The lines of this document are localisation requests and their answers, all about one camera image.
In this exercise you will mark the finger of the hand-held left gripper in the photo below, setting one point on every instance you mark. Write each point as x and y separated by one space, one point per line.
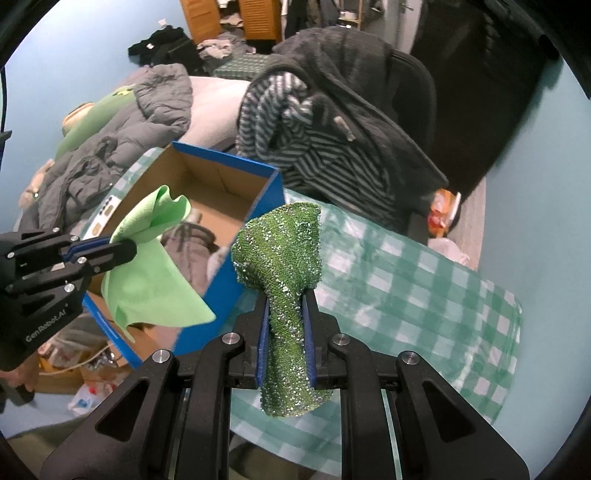
115 254
87 245

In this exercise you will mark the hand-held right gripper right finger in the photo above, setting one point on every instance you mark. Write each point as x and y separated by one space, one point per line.
310 350

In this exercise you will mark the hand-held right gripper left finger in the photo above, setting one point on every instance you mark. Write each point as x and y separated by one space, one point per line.
263 350

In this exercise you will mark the light green cloth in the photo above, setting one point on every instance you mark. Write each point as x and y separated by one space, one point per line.
147 286

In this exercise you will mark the brownish grey sock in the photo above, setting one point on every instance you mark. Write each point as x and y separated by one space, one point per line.
189 249

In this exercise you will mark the green sequin cloth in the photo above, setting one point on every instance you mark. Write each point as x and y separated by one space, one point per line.
281 249

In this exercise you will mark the blue cardboard box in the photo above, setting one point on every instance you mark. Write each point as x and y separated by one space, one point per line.
258 203

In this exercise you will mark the person's left hand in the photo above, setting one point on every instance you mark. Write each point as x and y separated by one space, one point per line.
21 376

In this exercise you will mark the white crumpled plastic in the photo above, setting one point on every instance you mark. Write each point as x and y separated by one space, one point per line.
87 397

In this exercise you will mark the green checked tablecloth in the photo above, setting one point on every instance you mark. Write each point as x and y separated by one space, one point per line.
392 286

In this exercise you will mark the person's olive trousers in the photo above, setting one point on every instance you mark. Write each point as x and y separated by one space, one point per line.
51 434

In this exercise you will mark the light green garment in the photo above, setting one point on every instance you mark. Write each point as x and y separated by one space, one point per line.
87 129

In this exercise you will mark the grey puffer jacket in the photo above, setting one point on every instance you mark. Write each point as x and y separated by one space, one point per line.
157 92

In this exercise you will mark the white plastic bag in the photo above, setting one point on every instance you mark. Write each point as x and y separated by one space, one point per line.
450 249

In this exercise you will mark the orange snack packet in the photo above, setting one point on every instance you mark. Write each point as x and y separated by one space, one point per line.
438 217

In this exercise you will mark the grey striped sweater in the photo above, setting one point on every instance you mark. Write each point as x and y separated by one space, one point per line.
323 157

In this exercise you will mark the black clothes heap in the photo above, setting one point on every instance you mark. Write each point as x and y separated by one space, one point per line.
161 39

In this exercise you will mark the dark green checked cloth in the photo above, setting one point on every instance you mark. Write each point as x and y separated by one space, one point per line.
240 64

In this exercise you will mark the grey clothes pile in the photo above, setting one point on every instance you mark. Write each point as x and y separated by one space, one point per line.
221 46

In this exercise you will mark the wooden cabinet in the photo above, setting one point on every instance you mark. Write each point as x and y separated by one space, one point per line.
201 18
261 18

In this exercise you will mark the black office chair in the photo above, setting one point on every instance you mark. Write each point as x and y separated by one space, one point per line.
415 92

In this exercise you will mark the dark grey fleece jacket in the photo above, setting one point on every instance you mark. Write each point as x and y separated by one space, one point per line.
351 64

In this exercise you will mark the black hanging coat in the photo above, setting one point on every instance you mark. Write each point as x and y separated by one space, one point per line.
485 69

